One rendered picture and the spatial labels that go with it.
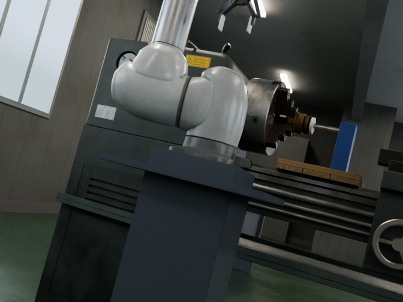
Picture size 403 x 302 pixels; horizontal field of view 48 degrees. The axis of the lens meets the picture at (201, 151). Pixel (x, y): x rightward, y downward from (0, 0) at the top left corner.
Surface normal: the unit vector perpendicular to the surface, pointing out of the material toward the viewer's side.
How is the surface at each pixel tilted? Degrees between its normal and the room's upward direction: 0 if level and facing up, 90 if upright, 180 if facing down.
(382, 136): 90
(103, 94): 90
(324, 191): 90
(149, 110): 133
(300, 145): 90
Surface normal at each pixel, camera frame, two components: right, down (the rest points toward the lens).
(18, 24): 0.93, 0.22
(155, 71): 0.00, -0.22
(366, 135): -0.28, -0.15
